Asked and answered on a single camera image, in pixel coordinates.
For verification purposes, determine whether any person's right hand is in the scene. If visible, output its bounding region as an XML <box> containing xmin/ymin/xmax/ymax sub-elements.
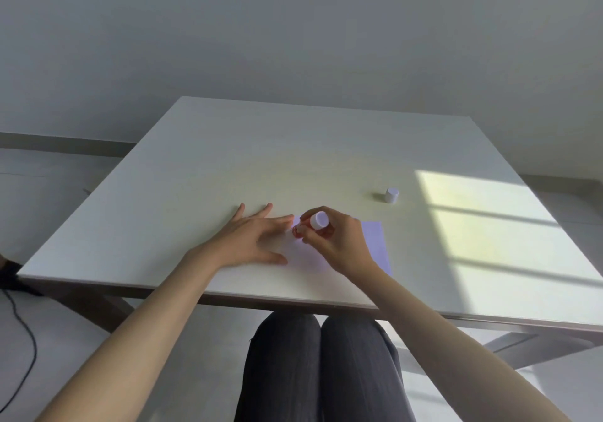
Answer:
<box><xmin>293</xmin><ymin>207</ymin><xmax>378</xmax><ymax>280</ymax></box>

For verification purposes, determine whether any person's left hand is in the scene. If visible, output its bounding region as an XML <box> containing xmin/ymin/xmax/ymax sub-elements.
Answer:
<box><xmin>200</xmin><ymin>203</ymin><xmax>295</xmax><ymax>267</ymax></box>

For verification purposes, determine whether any black cable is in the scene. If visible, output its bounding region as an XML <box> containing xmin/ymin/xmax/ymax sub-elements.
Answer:
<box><xmin>0</xmin><ymin>289</ymin><xmax>38</xmax><ymax>414</ymax></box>

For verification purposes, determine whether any person's leg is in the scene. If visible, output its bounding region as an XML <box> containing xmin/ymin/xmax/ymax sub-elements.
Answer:
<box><xmin>319</xmin><ymin>316</ymin><xmax>418</xmax><ymax>422</ymax></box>
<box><xmin>234</xmin><ymin>312</ymin><xmax>322</xmax><ymax>422</ymax></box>

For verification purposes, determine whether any person's right leg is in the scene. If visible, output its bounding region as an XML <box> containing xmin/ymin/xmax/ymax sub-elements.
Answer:
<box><xmin>319</xmin><ymin>316</ymin><xmax>418</xmax><ymax>422</ymax></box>

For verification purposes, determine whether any white glue stick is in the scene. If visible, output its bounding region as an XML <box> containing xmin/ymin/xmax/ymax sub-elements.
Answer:
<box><xmin>295</xmin><ymin>211</ymin><xmax>330</xmax><ymax>238</ymax></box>

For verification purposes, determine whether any person's left leg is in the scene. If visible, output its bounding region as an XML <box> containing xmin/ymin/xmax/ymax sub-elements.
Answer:
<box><xmin>234</xmin><ymin>312</ymin><xmax>322</xmax><ymax>422</ymax></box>

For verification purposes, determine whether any person's left forearm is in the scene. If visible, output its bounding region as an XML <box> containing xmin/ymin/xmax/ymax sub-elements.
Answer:
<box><xmin>35</xmin><ymin>251</ymin><xmax>222</xmax><ymax>422</ymax></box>

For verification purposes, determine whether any person's right forearm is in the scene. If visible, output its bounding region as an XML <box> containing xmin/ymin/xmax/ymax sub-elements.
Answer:
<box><xmin>351</xmin><ymin>266</ymin><xmax>572</xmax><ymax>422</ymax></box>

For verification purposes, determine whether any light purple paper sheet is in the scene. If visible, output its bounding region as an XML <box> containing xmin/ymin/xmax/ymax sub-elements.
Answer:
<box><xmin>282</xmin><ymin>215</ymin><xmax>393</xmax><ymax>277</ymax></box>

